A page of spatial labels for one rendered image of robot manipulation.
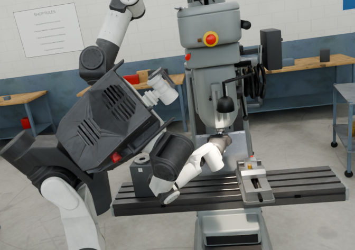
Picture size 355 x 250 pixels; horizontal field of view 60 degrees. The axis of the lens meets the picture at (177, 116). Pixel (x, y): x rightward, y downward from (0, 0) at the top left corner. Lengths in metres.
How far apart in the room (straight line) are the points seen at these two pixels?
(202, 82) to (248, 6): 4.37
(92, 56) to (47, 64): 5.39
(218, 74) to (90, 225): 0.84
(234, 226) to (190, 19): 1.00
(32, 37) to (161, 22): 2.45
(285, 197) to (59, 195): 1.09
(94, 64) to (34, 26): 5.43
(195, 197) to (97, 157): 0.79
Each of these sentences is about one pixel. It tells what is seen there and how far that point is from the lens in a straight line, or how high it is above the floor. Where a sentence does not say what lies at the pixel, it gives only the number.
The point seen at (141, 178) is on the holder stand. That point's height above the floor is 1.07.
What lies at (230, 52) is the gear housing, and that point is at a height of 1.68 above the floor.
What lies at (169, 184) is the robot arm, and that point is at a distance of 1.20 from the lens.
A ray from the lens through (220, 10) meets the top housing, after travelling 1.29.
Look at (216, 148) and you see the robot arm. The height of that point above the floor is 1.27.
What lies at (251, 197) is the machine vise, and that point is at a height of 1.00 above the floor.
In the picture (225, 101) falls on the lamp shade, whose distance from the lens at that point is 1.29.
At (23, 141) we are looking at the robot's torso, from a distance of 1.16.
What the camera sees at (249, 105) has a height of 0.27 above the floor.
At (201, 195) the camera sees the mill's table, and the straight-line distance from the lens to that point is 1.69.
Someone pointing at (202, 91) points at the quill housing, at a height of 1.52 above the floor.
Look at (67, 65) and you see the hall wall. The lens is 6.35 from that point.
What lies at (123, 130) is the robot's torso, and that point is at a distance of 0.95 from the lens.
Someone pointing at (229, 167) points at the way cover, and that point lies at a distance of 1.98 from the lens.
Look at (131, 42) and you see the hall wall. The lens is 5.89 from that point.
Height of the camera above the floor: 1.86
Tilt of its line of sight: 18 degrees down
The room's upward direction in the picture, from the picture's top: 8 degrees counter-clockwise
